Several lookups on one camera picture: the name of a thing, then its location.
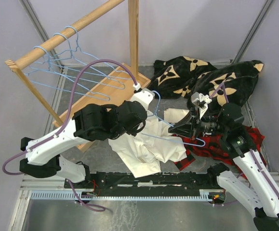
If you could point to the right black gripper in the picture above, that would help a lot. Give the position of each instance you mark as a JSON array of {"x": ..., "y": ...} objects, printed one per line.
[{"x": 189, "y": 126}]

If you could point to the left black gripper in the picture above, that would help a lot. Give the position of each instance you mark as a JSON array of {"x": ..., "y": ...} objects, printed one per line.
[{"x": 133, "y": 131}]

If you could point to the white shirt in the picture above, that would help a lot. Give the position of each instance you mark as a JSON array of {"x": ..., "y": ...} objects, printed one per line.
[{"x": 143, "y": 153}]

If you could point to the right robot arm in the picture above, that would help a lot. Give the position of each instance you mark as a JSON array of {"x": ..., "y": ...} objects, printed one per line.
[{"x": 262, "y": 198}]

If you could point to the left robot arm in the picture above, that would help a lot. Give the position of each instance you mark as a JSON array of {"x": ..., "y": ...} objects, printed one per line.
[{"x": 91, "y": 123}]

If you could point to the red black plaid shirt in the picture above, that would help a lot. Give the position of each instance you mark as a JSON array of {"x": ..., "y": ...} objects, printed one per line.
[{"x": 222, "y": 147}]

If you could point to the wooden clothes rack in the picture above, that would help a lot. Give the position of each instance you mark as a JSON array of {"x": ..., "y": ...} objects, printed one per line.
[{"x": 115, "y": 88}]

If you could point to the black beige floral blanket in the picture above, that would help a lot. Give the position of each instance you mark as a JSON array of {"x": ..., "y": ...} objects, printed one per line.
[{"x": 182, "y": 76}]

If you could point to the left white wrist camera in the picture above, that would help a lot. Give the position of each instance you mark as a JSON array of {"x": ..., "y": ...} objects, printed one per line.
[{"x": 142, "y": 95}]

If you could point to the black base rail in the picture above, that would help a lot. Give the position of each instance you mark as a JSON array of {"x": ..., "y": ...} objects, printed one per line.
[{"x": 160, "y": 184}]

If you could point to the grey slotted cable duct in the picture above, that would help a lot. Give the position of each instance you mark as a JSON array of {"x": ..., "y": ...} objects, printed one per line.
[{"x": 85, "y": 196}]

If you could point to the blue wire hanger front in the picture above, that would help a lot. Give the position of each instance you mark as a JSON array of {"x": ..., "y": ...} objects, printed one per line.
[{"x": 52, "y": 64}]

